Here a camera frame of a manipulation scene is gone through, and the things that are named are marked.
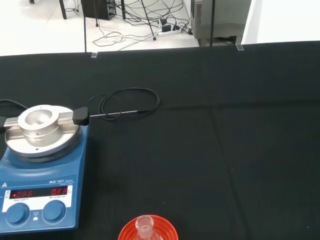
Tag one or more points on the black bench cloth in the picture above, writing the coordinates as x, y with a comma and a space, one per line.
200, 150

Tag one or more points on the white power strip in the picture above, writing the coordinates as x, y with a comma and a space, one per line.
170, 32

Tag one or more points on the clear bench edge clip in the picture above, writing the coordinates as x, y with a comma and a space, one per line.
94, 55
239, 47

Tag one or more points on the black tripod leg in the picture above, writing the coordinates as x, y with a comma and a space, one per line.
149, 20

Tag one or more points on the thin black stand pole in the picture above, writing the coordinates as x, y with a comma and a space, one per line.
85, 30
212, 25

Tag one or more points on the grey metal cabinet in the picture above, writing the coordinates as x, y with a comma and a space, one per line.
225, 20

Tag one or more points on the black computer case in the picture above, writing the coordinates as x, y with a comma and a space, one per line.
102, 8

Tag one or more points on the blue-base heater with steel plate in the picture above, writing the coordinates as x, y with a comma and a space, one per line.
37, 175

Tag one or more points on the black table leg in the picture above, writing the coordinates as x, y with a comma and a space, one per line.
63, 10

